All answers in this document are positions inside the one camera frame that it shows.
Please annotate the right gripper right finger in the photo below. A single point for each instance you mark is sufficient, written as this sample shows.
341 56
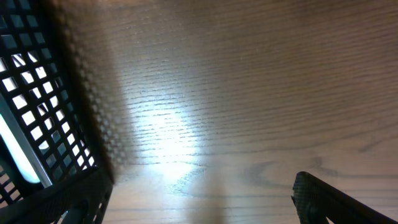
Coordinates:
318 202

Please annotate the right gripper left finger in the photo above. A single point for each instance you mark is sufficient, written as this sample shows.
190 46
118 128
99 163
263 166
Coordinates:
83 198

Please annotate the white fork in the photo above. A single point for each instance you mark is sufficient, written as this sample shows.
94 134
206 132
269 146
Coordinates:
20 159

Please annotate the black plastic basket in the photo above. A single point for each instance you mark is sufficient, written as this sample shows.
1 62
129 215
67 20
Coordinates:
40 104

